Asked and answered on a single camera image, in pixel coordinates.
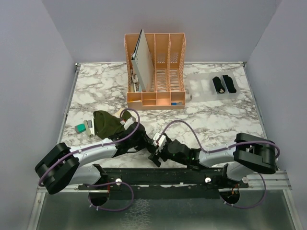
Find black patterned boxer underwear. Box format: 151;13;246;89
145;136;160;154

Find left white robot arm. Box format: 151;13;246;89
35;122;157;195

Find olive green underwear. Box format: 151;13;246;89
93;110;125;139

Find stationery items in organizer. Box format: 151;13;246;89
130;74;140;92

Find teal green eraser block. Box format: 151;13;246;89
75;123;86;134

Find clear plastic compartment tray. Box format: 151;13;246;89
185;71;240;103

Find white grey binder folder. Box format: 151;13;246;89
131;29;154;92

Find black rolled sock left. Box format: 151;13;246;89
212;76;225;94

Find black rolled sock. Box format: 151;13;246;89
212;76;225;94
223;75;237;93

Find black rolled sock right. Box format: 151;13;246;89
223;75;237;93

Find peach plastic file organizer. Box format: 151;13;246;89
124;33;186;110

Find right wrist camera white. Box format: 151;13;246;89
153;132;167;152

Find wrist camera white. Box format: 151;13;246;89
153;132;167;152
120;116;136;129

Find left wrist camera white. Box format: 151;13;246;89
120;116;136;129

